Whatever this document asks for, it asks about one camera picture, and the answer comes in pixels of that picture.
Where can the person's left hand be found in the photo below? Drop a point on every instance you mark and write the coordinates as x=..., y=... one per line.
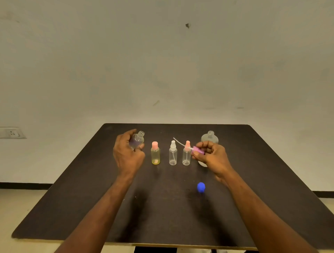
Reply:
x=125, y=156

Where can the person's right hand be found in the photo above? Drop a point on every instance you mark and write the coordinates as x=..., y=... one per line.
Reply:
x=215, y=159

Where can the person's left thumb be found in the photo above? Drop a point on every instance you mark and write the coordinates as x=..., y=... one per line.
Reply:
x=140, y=147

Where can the person's right thumb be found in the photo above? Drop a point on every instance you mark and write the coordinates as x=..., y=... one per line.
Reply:
x=203, y=144

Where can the pink spray pump with tube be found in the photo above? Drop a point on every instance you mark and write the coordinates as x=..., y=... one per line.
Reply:
x=198, y=150

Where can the small clear bottle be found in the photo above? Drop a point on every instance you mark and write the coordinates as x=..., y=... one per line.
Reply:
x=138, y=138

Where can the person's left forearm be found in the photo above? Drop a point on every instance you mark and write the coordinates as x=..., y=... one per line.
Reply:
x=99, y=219

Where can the person's right forearm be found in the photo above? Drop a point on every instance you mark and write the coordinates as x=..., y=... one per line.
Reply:
x=261, y=219

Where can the large open clear bottle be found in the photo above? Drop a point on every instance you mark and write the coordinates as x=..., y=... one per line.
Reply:
x=210, y=137

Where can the yellow liquid bottle pink cap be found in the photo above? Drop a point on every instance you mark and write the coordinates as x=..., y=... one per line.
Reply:
x=155, y=156

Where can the clear spray bottle pink cap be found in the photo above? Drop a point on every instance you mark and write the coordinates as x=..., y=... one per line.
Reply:
x=186, y=157

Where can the clear spray bottle white cap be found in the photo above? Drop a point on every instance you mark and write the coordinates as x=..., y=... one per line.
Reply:
x=173, y=155

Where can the blue rounded cap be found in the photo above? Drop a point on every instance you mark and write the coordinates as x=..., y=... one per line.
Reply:
x=201, y=187

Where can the dark table base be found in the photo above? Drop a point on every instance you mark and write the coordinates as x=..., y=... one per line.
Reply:
x=155, y=250

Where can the white wall socket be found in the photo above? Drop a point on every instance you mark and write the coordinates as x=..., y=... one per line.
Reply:
x=11, y=133

